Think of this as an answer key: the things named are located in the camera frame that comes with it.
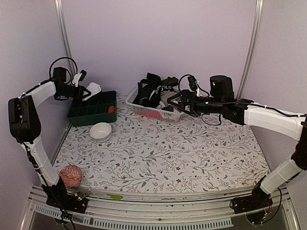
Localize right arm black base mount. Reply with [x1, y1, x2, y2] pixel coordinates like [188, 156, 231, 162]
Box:
[230, 190, 273, 214]

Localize aluminium frame post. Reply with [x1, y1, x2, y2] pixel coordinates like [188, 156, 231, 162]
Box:
[54, 0, 73, 60]
[236, 0, 264, 99]

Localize right robot arm white sleeves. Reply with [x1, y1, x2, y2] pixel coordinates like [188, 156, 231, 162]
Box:
[208, 75, 307, 196]

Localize aluminium front table rail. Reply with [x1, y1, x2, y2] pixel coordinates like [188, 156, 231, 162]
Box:
[21, 185, 301, 230]

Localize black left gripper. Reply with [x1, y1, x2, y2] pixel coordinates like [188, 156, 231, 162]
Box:
[58, 83, 92, 99]

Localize floral patterned table mat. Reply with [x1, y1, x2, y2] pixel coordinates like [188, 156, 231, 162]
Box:
[54, 98, 269, 194]

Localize robot arm white sleeves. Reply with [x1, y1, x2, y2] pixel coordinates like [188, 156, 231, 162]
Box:
[208, 75, 307, 196]
[8, 68, 67, 188]

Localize right aluminium frame post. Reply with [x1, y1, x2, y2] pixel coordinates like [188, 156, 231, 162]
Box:
[236, 0, 264, 99]

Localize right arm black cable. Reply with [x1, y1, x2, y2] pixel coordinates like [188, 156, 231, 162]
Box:
[178, 74, 224, 127]

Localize small orange object in tray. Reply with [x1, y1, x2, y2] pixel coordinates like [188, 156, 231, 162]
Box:
[107, 105, 115, 114]

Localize grey underwear in basket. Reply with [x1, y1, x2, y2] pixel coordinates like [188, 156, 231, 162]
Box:
[159, 91, 177, 107]

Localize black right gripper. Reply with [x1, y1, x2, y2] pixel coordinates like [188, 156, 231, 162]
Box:
[167, 89, 225, 117]

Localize left aluminium frame post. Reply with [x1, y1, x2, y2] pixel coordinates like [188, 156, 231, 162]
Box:
[54, 0, 73, 60]

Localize green tape scrap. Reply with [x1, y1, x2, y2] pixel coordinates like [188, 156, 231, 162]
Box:
[107, 194, 123, 201]

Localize left robot arm white sleeves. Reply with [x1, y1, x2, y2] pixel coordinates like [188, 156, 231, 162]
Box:
[8, 68, 67, 188]

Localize white underwear with black trim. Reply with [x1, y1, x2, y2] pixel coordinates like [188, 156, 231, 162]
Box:
[83, 82, 102, 101]

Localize red patterned bowl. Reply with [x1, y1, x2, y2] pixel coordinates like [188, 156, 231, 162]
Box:
[59, 165, 82, 188]

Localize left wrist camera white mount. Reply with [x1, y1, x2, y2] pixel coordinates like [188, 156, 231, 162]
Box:
[71, 70, 87, 87]

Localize green compartment tray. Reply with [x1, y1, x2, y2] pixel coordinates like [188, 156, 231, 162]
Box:
[67, 91, 117, 127]

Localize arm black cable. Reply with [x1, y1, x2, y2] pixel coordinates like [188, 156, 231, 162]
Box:
[49, 57, 79, 84]
[178, 74, 224, 127]

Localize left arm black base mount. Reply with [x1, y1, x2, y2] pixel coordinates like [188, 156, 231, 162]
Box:
[43, 182, 88, 214]

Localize black underwear in basket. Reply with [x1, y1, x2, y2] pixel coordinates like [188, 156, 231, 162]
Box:
[132, 72, 179, 108]

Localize white ceramic bowl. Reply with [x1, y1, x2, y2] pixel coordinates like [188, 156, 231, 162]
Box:
[89, 122, 112, 142]

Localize white plastic laundry basket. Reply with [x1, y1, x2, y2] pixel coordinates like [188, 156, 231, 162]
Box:
[125, 87, 184, 123]

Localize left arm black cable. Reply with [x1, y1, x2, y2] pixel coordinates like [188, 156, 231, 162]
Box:
[49, 57, 79, 84]

